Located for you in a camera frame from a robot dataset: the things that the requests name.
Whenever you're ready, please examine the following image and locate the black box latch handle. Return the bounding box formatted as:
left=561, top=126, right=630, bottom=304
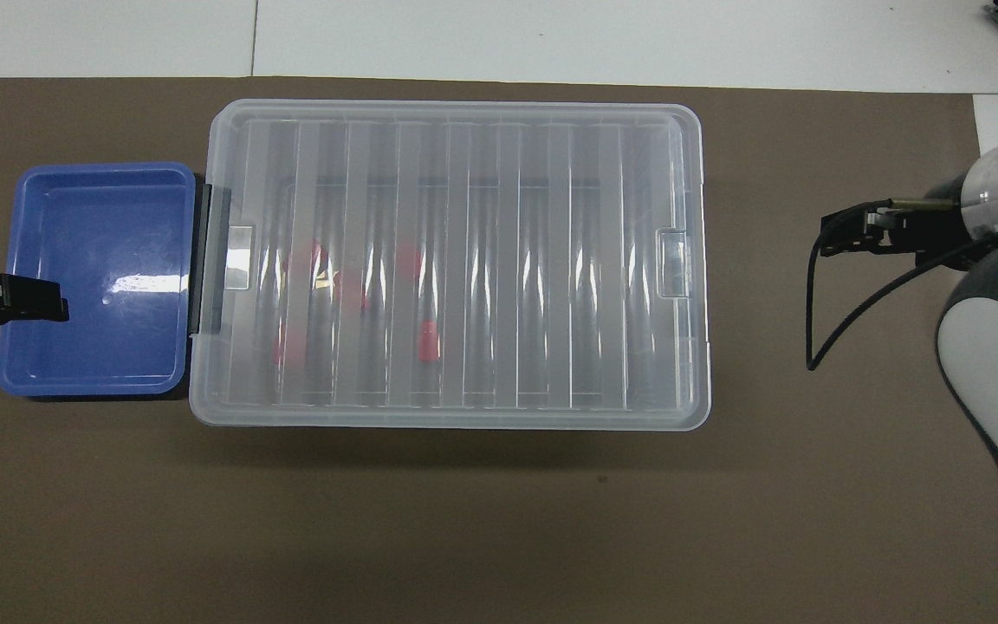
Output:
left=190, top=173, right=231, bottom=337

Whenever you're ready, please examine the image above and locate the clear plastic storage box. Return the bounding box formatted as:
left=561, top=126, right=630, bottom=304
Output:
left=190, top=102, right=709, bottom=430

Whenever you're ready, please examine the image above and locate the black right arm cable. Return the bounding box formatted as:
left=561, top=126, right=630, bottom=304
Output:
left=806, top=217, right=998, bottom=372

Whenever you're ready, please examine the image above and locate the brown paper table mat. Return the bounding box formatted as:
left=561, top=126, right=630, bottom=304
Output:
left=0, top=76, right=998, bottom=624

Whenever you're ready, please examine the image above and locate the blue plastic tray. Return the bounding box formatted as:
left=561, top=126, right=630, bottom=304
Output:
left=0, top=161, right=197, bottom=399

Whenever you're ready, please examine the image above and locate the clear ribbed plastic box lid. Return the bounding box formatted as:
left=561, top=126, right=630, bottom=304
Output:
left=188, top=98, right=712, bottom=432

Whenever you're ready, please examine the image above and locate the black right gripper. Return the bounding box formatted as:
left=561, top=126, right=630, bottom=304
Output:
left=820, top=176, right=998, bottom=271

